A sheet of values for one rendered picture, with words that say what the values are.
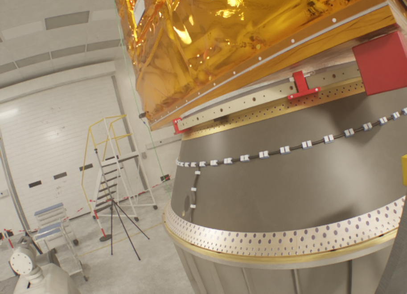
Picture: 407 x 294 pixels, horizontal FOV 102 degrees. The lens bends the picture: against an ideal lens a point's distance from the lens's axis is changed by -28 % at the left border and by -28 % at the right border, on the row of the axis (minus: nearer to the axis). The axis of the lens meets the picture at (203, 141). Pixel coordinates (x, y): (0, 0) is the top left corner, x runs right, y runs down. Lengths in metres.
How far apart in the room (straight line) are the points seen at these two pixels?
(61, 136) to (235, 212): 7.89
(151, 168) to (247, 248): 8.09
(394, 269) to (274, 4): 0.70
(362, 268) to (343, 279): 0.08
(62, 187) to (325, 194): 8.13
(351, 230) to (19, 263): 0.96
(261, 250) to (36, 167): 8.16
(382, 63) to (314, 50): 0.20
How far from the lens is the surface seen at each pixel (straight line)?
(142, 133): 8.79
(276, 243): 0.80
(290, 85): 0.85
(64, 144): 8.42
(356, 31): 0.64
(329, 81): 0.88
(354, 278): 0.91
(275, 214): 0.81
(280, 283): 0.91
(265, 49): 0.80
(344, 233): 0.78
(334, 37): 0.66
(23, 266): 0.70
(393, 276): 0.43
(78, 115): 8.55
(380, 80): 0.66
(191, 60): 1.13
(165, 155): 8.99
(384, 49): 0.65
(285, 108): 0.88
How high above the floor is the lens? 1.64
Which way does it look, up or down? 3 degrees down
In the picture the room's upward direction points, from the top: 17 degrees counter-clockwise
